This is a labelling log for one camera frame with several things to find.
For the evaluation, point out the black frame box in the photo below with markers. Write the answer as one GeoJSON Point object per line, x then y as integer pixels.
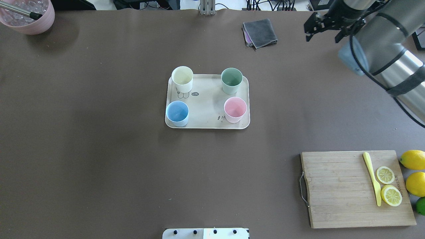
{"type": "Point", "coordinates": [419, 38]}

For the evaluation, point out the green lime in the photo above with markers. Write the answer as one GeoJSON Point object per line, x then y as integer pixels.
{"type": "Point", "coordinates": [420, 206]}

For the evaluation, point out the pink plastic cup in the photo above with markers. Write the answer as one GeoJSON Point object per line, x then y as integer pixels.
{"type": "Point", "coordinates": [235, 108]}

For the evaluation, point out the whole lemon near board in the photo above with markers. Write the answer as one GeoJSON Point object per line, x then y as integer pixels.
{"type": "Point", "coordinates": [413, 159]}

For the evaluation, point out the upper lemon slice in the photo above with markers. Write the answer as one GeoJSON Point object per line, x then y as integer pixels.
{"type": "Point", "coordinates": [385, 175]}

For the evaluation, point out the cream plastic cup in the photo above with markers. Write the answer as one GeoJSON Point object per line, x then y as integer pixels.
{"type": "Point", "coordinates": [182, 76]}

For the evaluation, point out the yellow plastic knife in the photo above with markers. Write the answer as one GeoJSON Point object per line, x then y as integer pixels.
{"type": "Point", "coordinates": [375, 183]}

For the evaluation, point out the lower lemon slice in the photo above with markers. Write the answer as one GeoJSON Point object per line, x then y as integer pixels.
{"type": "Point", "coordinates": [391, 195]}

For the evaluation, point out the cream rabbit tray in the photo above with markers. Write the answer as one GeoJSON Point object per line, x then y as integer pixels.
{"type": "Point", "coordinates": [206, 102]}

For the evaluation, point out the grey folded cloth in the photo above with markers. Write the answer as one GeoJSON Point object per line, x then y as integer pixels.
{"type": "Point", "coordinates": [261, 33]}

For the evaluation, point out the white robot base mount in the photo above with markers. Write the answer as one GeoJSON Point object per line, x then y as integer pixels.
{"type": "Point", "coordinates": [207, 233]}

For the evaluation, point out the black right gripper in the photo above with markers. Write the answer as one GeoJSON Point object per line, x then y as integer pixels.
{"type": "Point", "coordinates": [339, 13]}

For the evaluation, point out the purple cloth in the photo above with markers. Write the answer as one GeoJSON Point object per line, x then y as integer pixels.
{"type": "Point", "coordinates": [247, 38]}

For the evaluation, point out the green plastic cup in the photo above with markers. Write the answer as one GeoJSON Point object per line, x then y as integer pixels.
{"type": "Point", "coordinates": [231, 79]}

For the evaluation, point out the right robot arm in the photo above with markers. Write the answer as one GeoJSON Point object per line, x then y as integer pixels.
{"type": "Point", "coordinates": [375, 46]}

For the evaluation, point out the wooden cutting board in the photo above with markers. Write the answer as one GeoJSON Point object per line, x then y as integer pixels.
{"type": "Point", "coordinates": [340, 192]}

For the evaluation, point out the pink bowl with ice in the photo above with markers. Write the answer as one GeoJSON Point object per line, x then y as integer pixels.
{"type": "Point", "coordinates": [24, 24]}

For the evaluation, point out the aluminium post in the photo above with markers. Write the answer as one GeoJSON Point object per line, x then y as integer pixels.
{"type": "Point", "coordinates": [207, 7]}

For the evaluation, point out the blue plastic cup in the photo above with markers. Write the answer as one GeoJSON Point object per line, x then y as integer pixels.
{"type": "Point", "coordinates": [177, 112]}

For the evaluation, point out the metal rod black tip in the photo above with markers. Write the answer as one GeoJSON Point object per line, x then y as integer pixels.
{"type": "Point", "coordinates": [20, 11]}

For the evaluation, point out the lemon slice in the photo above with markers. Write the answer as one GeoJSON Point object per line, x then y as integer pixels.
{"type": "Point", "coordinates": [391, 195]}
{"type": "Point", "coordinates": [385, 175]}

